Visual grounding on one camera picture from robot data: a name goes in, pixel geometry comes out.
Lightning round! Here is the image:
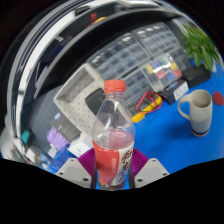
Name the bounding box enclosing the green potted plant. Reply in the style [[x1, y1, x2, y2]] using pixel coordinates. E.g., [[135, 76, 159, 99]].
[[181, 24, 223, 72]]

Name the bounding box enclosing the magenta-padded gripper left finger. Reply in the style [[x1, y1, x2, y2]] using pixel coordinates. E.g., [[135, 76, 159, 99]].
[[54, 148, 98, 189]]

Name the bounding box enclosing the purple plastic bag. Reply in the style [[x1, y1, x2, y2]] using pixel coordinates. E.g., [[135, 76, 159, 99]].
[[45, 125, 70, 152]]

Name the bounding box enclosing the black box with white label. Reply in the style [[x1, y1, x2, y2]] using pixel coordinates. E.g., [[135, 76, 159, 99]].
[[159, 78, 190, 106]]

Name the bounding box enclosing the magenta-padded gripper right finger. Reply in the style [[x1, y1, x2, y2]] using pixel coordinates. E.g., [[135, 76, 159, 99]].
[[128, 148, 170, 189]]

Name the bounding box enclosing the beige perforated tray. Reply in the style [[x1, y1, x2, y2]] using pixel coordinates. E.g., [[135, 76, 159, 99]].
[[53, 63, 106, 134]]

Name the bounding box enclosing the grey parts drawer cabinet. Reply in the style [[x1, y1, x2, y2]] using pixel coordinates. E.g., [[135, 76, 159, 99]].
[[121, 68, 154, 108], [166, 46, 191, 73], [131, 21, 181, 58], [87, 32, 149, 81]]

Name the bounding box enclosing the grey and white mug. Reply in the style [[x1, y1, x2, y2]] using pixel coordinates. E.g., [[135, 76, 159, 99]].
[[177, 89, 214, 138]]

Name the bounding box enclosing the dark grey flat box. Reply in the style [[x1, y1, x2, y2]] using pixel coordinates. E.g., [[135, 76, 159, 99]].
[[50, 112, 82, 143]]

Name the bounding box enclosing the clear organizer with coloured parts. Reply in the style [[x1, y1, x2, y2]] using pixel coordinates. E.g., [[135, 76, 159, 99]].
[[141, 53, 184, 90]]

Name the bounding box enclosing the clear bottle with red cap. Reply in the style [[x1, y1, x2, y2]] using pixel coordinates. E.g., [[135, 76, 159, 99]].
[[91, 79, 137, 191]]

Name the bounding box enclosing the blue carton box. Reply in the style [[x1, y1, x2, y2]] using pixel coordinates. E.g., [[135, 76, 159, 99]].
[[49, 149, 73, 171]]

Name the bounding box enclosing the black case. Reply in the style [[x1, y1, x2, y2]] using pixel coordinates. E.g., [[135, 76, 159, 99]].
[[181, 63, 212, 88]]

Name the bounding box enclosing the white carton box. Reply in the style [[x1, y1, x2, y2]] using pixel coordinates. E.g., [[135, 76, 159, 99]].
[[66, 138, 94, 159]]

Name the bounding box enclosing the black zip pouch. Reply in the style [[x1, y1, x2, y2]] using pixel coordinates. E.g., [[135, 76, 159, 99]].
[[84, 87, 106, 116]]

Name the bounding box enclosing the yellow multimeter with red leads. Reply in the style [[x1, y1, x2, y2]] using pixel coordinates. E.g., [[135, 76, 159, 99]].
[[131, 90, 164, 124]]

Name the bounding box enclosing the dark shelf unit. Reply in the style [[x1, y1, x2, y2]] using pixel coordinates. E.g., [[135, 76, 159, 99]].
[[6, 0, 188, 134]]

